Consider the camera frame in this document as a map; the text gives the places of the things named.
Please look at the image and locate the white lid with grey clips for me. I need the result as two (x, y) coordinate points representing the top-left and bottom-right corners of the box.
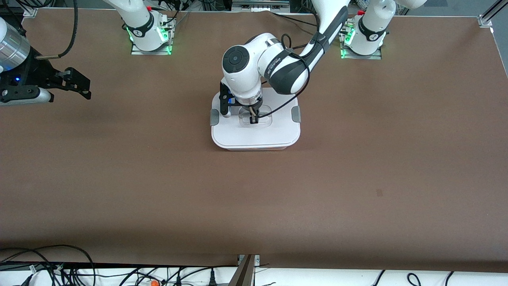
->
(210, 88), (301, 149)

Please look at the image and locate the pink translucent plastic box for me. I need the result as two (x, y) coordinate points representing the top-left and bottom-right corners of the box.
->
(222, 144), (289, 152)

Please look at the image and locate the brown table mat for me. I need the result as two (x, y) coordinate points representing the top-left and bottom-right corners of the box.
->
(0, 9), (508, 267)

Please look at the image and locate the aluminium profile beam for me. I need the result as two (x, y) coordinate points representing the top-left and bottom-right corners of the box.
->
(228, 254), (260, 286)

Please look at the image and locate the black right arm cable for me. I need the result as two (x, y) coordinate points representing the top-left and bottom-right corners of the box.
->
(35, 0), (78, 60)

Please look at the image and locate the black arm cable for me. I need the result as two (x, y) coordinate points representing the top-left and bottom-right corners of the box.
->
(35, 0), (78, 60)
(254, 34), (312, 118)

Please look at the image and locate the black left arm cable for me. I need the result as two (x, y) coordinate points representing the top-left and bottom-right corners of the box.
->
(254, 34), (312, 118)

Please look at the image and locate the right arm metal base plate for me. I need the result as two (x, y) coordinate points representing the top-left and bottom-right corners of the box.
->
(131, 16), (174, 55)

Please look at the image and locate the long black power cable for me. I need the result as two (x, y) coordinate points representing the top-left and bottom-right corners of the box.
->
(272, 11), (318, 28)

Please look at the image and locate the grey metal rail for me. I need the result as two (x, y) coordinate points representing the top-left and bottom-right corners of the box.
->
(231, 0), (291, 12)

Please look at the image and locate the black cable bundle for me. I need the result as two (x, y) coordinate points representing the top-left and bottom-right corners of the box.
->
(165, 0), (189, 30)

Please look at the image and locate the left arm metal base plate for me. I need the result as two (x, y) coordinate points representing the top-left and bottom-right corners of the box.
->
(341, 24), (383, 60)

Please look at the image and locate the black looped cable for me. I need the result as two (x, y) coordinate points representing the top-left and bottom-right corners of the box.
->
(0, 244), (96, 286)

